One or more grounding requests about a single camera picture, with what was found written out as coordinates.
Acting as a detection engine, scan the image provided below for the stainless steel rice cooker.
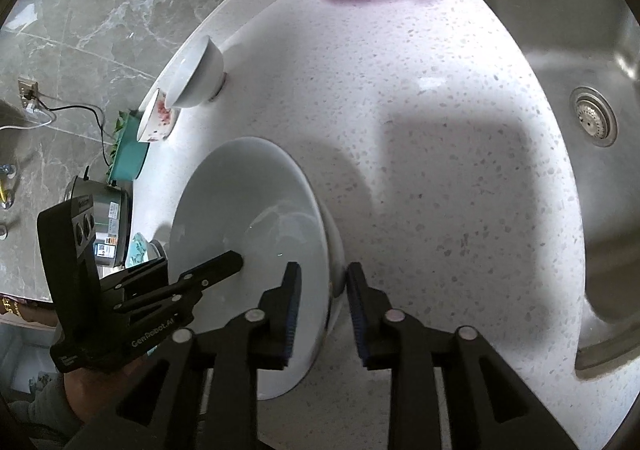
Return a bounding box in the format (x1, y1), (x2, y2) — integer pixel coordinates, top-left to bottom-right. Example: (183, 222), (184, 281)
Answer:
(64, 174), (131, 267)

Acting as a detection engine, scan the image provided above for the black power cable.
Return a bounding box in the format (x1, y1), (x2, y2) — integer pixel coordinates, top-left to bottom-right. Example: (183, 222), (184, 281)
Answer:
(37, 90), (120, 167)

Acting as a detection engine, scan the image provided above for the wall power socket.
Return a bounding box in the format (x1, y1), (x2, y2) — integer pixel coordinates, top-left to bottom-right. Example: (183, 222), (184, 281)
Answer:
(17, 78), (39, 112)

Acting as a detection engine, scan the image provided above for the large white bowl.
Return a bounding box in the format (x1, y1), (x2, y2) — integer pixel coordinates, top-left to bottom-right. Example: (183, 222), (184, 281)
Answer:
(168, 137), (345, 400)

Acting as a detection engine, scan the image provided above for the teal basin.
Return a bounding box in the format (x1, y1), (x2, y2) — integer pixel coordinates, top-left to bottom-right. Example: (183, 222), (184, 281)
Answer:
(106, 111), (149, 183)

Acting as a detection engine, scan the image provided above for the red rimmed ceramic bowl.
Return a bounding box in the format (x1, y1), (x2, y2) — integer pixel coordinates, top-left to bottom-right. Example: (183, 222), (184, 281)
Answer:
(137, 88), (178, 144)

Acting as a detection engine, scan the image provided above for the person left hand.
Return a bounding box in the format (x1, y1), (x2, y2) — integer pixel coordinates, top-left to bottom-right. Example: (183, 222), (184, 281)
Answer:
(63, 355), (149, 425)

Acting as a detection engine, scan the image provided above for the small white bowl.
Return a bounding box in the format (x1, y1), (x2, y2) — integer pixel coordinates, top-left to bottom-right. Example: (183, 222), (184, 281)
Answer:
(166, 36), (226, 109)

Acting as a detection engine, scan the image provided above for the yellow gas hose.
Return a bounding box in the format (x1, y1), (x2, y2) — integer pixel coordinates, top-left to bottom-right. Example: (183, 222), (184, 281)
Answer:
(0, 162), (19, 211)

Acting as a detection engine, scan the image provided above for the white power cable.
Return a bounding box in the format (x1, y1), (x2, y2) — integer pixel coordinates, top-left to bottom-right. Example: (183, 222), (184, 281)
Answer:
(0, 101), (58, 134)

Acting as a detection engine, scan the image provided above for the stainless steel sink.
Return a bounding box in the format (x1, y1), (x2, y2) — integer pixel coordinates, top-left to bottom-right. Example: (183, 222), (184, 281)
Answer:
(484, 0), (639, 378)

